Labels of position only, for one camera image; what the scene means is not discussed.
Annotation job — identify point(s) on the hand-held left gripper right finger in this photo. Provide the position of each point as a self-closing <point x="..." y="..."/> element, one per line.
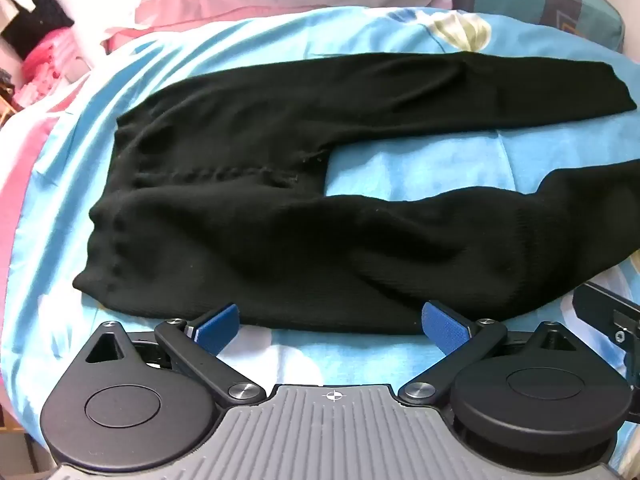
<point x="439" y="327"/>

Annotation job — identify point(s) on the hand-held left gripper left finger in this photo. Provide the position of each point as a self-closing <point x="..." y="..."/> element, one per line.
<point x="220" y="324"/>

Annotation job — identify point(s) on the black pants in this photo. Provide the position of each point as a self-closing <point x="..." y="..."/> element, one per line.
<point x="225" y="230"/>

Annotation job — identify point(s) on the blue bed blanket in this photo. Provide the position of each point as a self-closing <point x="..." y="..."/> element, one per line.
<point x="430" y="160"/>

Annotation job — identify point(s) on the pink bed sheet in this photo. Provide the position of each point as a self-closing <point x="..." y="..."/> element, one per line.
<point x="25" y="200"/>

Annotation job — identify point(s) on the pink clothes pile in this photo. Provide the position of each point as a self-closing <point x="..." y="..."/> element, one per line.
<point x="50" y="67"/>

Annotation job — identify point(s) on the dark cloth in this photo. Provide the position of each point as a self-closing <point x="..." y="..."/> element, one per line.
<point x="30" y="15"/>

